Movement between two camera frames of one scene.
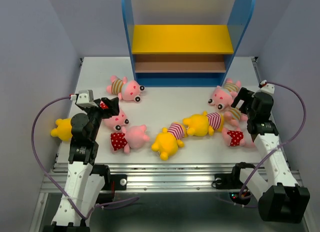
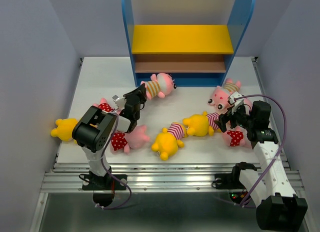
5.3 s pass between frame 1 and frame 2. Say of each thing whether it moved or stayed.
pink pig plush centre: stayed
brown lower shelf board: stayed
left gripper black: moved
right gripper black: moved
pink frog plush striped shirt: moved
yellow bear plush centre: stayed
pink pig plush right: stayed
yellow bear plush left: stayed
